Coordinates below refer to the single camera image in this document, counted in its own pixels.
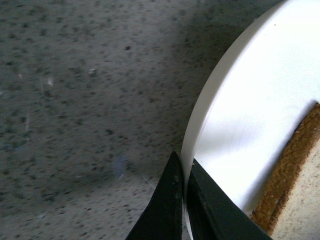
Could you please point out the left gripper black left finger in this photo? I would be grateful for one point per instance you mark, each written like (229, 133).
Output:
(162, 217)

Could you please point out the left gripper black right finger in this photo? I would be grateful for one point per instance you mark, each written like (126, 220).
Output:
(213, 215)

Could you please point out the brown bread slice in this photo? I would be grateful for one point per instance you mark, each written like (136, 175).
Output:
(289, 207)

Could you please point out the white round plate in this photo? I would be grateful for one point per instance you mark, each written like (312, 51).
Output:
(253, 101)

